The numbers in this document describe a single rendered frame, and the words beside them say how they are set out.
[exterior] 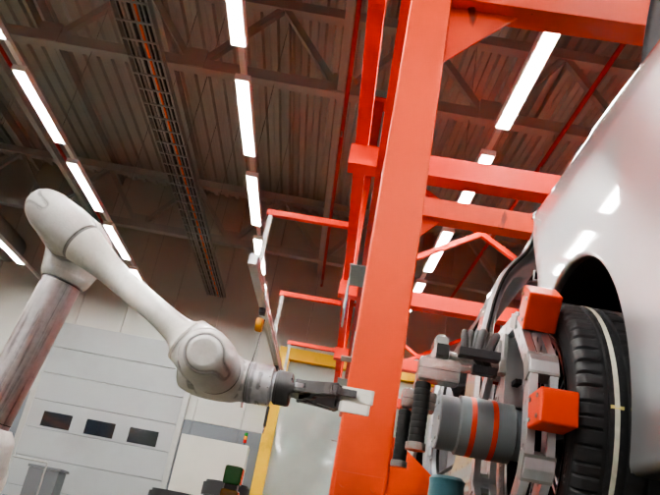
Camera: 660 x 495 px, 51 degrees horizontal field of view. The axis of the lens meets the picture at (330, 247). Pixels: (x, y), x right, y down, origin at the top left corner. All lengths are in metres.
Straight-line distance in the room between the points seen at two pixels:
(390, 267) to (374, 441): 0.56
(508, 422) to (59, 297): 1.13
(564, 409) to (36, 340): 1.22
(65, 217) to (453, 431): 1.03
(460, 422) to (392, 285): 0.72
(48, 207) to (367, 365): 1.05
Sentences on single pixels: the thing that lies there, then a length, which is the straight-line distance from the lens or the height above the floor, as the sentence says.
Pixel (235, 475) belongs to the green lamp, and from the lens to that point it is 1.63.
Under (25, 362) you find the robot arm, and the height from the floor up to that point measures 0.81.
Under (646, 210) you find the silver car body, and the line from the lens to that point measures 1.49.
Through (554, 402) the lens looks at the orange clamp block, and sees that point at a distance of 1.42.
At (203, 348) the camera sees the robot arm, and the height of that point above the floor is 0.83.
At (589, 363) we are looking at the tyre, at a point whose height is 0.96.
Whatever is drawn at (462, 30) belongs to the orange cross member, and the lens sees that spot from 2.94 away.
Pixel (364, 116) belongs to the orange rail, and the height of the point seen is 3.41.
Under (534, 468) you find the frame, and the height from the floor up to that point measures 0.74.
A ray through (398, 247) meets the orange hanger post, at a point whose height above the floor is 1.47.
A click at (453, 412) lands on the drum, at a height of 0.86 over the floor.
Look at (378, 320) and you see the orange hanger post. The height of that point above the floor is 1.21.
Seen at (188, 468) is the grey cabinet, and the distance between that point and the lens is 12.83.
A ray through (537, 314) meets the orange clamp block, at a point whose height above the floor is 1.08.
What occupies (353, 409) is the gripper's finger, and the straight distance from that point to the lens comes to 1.60.
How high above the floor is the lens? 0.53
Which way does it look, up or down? 23 degrees up
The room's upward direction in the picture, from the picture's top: 11 degrees clockwise
